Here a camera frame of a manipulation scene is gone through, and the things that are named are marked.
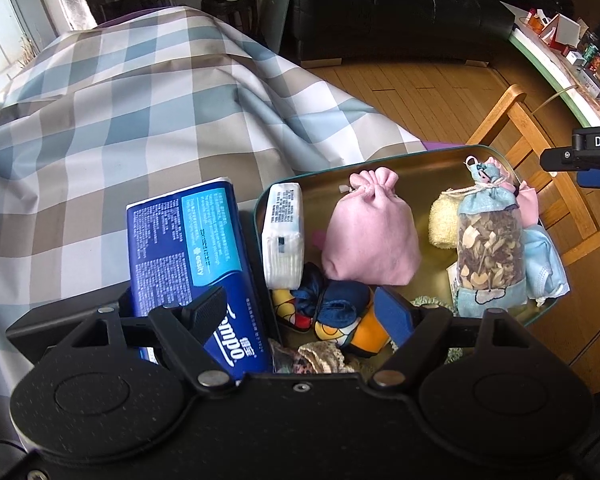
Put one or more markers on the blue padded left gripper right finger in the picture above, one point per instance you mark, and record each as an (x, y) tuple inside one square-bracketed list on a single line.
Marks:
[(394, 314)]

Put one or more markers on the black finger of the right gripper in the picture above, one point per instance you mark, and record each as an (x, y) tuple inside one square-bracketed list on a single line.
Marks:
[(561, 159)]

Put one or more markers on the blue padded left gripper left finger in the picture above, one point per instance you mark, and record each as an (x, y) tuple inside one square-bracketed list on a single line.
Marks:
[(204, 314)]

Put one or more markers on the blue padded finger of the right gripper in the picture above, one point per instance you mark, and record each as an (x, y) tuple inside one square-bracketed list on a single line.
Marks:
[(589, 179)]

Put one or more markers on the colourful silk scarf bundle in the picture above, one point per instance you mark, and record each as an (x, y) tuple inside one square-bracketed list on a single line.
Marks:
[(338, 311)]

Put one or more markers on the green fuzzy ball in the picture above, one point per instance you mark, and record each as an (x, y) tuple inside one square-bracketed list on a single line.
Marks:
[(420, 331)]

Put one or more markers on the blue Tempo tissue pack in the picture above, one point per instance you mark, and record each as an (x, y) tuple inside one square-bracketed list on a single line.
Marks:
[(183, 243)]

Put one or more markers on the pink drawstring pouch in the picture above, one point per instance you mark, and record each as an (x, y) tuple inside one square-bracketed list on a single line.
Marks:
[(371, 235)]

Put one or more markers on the potpourri sachet with blue cloth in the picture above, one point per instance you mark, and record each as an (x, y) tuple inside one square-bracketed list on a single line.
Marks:
[(490, 269)]

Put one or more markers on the light blue face mask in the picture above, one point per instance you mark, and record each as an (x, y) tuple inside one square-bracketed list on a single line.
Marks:
[(545, 274)]

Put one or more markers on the white small tissue packet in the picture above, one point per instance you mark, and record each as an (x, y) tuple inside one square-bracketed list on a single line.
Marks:
[(282, 240)]

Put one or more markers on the cream fuzzy plush bundle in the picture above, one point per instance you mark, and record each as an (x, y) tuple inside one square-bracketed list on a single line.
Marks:
[(443, 221)]

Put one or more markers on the small pink ribbon sachet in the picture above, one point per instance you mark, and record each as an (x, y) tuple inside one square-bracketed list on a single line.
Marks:
[(314, 358)]

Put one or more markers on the wooden chair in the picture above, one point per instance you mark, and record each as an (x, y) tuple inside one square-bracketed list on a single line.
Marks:
[(563, 208)]

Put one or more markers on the gold metal tin box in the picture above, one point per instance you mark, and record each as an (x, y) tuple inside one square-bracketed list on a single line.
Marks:
[(422, 177)]

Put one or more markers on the checkered blue beige tablecloth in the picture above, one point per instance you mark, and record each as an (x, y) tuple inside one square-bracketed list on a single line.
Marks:
[(104, 118)]

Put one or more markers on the black leather sofa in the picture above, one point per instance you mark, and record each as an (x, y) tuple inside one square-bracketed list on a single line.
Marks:
[(364, 30)]

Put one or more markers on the dark round side table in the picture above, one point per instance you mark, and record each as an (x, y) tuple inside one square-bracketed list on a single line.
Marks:
[(241, 14)]

